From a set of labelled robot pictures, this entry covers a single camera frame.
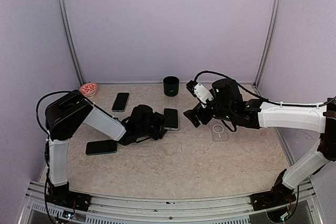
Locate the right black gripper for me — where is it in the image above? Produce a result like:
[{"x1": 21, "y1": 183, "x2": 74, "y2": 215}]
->
[{"x1": 184, "y1": 98, "x2": 235, "y2": 127}]

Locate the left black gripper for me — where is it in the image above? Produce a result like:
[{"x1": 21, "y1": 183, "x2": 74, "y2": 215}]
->
[{"x1": 138, "y1": 112, "x2": 171, "y2": 140}]

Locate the lavender phone case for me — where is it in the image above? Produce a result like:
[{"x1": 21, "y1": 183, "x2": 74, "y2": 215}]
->
[{"x1": 163, "y1": 108, "x2": 180, "y2": 131}]

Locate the black phone top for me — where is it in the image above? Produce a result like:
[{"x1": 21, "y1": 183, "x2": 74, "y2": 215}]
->
[{"x1": 164, "y1": 108, "x2": 179, "y2": 130}]

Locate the black phone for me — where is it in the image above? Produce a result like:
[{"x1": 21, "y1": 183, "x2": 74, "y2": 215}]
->
[
  {"x1": 164, "y1": 108, "x2": 179, "y2": 130},
  {"x1": 86, "y1": 140, "x2": 117, "y2": 156},
  {"x1": 111, "y1": 92, "x2": 130, "y2": 112}
]

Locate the clear phone case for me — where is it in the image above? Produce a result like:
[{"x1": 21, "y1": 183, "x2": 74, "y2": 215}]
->
[{"x1": 210, "y1": 123, "x2": 229, "y2": 142}]

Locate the black phone bottom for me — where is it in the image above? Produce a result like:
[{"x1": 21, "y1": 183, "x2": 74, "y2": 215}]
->
[{"x1": 86, "y1": 140, "x2": 117, "y2": 156}]

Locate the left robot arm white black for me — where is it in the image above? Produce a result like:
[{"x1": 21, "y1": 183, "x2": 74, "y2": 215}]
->
[{"x1": 45, "y1": 90, "x2": 166, "y2": 206}]

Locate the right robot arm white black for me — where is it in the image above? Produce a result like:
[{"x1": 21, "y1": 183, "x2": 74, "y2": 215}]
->
[{"x1": 184, "y1": 79, "x2": 335, "y2": 205}]

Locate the dark green mug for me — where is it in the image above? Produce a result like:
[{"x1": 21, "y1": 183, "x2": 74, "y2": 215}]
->
[{"x1": 163, "y1": 76, "x2": 180, "y2": 97}]

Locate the red white patterned bowl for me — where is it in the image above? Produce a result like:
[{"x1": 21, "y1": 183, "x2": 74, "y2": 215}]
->
[{"x1": 79, "y1": 82, "x2": 98, "y2": 98}]

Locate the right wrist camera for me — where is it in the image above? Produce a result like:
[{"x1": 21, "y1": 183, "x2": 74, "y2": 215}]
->
[{"x1": 186, "y1": 80, "x2": 214, "y2": 108}]

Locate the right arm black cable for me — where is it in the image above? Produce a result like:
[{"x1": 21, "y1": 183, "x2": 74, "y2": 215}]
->
[{"x1": 193, "y1": 70, "x2": 326, "y2": 133}]

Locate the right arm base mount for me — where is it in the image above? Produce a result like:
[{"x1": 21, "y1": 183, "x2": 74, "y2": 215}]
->
[{"x1": 250, "y1": 191, "x2": 296, "y2": 211}]

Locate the front aluminium rail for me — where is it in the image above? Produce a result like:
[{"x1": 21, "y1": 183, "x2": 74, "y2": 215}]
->
[{"x1": 14, "y1": 180, "x2": 327, "y2": 223}]

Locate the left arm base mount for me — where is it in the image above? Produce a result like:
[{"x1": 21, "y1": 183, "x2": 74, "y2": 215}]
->
[{"x1": 46, "y1": 191, "x2": 92, "y2": 212}]

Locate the right aluminium frame post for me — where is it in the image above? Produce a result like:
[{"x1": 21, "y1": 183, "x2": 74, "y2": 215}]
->
[{"x1": 254, "y1": 0, "x2": 281, "y2": 88}]

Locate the aluminium frame post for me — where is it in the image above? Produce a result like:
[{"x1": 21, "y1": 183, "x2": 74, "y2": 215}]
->
[
  {"x1": 254, "y1": 0, "x2": 281, "y2": 88},
  {"x1": 57, "y1": 0, "x2": 85, "y2": 86}
]

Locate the left aluminium frame post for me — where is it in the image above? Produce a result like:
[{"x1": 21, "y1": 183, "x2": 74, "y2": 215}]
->
[{"x1": 57, "y1": 0, "x2": 85, "y2": 86}]

